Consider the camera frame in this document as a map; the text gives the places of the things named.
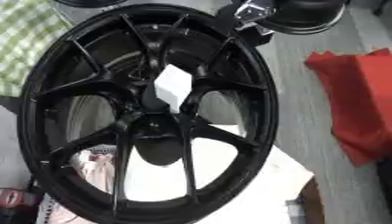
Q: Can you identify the pink soft object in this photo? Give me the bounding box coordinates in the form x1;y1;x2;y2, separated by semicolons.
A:
76;150;116;194

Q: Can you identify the table with green checked cloth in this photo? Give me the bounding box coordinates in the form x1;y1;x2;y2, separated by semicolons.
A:
0;0;74;98

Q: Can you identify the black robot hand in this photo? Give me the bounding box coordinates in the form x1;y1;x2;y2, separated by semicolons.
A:
215;0;277;46

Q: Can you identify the table with red cloth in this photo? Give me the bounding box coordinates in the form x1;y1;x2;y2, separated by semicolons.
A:
304;48;392;168

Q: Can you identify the red and pink object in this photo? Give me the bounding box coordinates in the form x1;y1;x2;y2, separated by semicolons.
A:
0;187;43;208

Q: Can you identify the black spoked wheel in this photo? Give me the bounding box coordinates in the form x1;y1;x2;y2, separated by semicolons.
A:
15;3;281;224

